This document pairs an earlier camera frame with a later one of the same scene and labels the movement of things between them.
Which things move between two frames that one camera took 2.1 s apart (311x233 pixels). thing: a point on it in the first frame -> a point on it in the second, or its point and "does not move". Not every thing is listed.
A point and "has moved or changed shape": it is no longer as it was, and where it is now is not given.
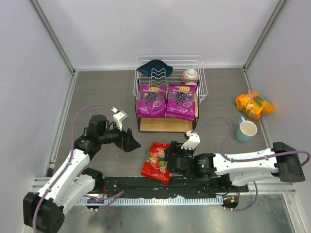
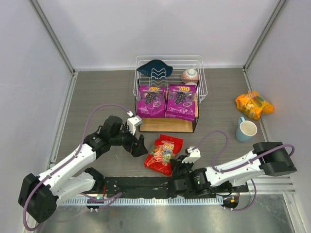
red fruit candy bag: (156, 166) has moved or changed shape
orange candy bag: (253, 105) does not move
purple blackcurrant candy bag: (151, 101) does not move
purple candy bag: (181, 102) does not move
